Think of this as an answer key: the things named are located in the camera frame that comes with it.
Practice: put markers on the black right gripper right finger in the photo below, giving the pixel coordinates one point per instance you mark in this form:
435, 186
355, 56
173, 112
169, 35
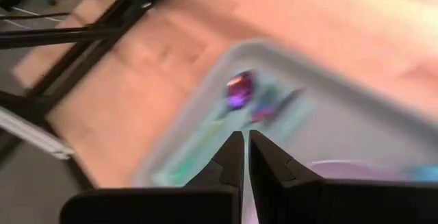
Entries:
273, 172

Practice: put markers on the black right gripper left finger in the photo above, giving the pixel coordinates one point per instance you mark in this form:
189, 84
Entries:
226, 172

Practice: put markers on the teal cloth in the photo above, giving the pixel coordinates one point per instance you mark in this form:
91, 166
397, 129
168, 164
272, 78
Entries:
205, 138

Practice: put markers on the iridescent purple teal fork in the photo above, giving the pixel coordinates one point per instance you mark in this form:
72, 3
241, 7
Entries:
263, 113

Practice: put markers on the lavender plate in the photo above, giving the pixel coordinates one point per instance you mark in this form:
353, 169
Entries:
349, 171

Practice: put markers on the iridescent purple teal spoon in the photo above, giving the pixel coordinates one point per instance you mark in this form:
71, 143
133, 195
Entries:
239, 90

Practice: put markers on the grey plastic tray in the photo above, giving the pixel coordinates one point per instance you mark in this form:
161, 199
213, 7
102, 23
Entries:
342, 131

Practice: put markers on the silver metal bracket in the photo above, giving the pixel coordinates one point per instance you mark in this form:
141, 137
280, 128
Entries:
34, 133

